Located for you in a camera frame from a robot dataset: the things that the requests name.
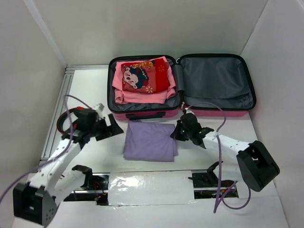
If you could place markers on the purple garment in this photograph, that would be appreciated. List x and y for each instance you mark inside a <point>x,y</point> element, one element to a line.
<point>150,142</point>

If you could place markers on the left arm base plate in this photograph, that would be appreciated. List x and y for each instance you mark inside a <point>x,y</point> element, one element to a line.
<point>98,184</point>

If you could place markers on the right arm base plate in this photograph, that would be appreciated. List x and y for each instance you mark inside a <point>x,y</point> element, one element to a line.
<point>204,180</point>

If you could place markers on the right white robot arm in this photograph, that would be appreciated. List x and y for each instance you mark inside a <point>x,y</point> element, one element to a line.
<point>255,166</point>

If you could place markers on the pink sweater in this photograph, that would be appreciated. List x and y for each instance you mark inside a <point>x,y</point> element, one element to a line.
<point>124,97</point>

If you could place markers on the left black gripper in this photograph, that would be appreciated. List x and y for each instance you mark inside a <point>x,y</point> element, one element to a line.
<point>113,129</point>

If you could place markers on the pink hard-shell suitcase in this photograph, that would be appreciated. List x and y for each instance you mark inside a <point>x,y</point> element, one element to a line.
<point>205,83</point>

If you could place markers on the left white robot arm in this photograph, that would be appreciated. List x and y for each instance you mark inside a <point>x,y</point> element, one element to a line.
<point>38,199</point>

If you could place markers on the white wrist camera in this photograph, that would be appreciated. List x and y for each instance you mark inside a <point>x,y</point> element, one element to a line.
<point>98,108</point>
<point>186,110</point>

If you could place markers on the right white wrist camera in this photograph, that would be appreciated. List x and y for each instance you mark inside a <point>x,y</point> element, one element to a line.
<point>186,110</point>

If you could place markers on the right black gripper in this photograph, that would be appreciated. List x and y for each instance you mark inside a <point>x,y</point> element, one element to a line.
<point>178,132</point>

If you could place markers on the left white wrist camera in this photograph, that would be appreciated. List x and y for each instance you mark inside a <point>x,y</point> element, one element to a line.
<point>98,108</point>

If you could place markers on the red cartoon print garment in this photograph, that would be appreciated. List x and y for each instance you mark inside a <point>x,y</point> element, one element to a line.
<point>145,77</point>

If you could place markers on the red and black headphones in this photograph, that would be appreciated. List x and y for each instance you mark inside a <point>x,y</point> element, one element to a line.
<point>63,117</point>

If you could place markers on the white glossy cover sheet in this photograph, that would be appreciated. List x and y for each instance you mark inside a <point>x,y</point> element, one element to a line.
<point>150,188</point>

